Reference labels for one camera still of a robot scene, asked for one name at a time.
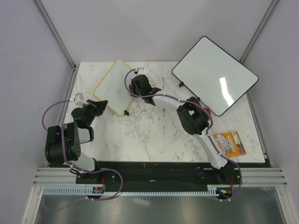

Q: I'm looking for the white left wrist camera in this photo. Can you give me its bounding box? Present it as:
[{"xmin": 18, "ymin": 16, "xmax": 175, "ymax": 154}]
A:
[{"xmin": 69, "ymin": 93, "xmax": 88, "ymax": 106}]

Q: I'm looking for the white slotted cable duct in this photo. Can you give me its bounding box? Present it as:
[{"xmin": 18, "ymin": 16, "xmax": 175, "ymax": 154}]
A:
[{"xmin": 43, "ymin": 186, "xmax": 231, "ymax": 196}]

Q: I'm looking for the black-framed large whiteboard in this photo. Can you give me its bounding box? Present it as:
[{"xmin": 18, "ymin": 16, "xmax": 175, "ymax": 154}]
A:
[{"xmin": 172, "ymin": 36, "xmax": 259, "ymax": 116}]

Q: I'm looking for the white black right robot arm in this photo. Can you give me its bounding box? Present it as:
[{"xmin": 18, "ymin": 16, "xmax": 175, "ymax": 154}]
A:
[{"xmin": 125, "ymin": 75, "xmax": 235, "ymax": 184}]

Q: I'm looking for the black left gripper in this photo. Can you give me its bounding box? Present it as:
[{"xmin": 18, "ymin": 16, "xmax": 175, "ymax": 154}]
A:
[{"xmin": 83, "ymin": 99, "xmax": 108, "ymax": 126}]

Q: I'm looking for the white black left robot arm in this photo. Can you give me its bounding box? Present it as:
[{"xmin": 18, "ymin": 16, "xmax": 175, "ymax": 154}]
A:
[{"xmin": 45, "ymin": 99, "xmax": 108, "ymax": 184}]

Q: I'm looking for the brown red eraser block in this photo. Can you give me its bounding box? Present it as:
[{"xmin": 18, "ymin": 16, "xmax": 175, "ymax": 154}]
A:
[{"xmin": 203, "ymin": 107, "xmax": 211, "ymax": 116}]

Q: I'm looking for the aluminium extrusion rail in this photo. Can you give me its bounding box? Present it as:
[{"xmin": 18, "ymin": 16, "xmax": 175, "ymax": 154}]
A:
[{"xmin": 33, "ymin": 168, "xmax": 76, "ymax": 186}]

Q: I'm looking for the orange picture book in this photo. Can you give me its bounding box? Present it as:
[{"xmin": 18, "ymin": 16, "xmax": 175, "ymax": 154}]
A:
[{"xmin": 213, "ymin": 131, "xmax": 247, "ymax": 157}]

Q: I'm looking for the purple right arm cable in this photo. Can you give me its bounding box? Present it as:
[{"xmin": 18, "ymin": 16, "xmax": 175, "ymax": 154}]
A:
[{"xmin": 123, "ymin": 68, "xmax": 243, "ymax": 203}]

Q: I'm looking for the yellow-framed small whiteboard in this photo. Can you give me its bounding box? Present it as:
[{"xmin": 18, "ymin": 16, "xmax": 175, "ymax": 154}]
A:
[{"xmin": 93, "ymin": 59, "xmax": 133, "ymax": 116}]

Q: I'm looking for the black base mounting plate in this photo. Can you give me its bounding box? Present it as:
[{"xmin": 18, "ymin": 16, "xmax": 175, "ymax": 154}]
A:
[{"xmin": 49, "ymin": 160, "xmax": 273, "ymax": 187}]

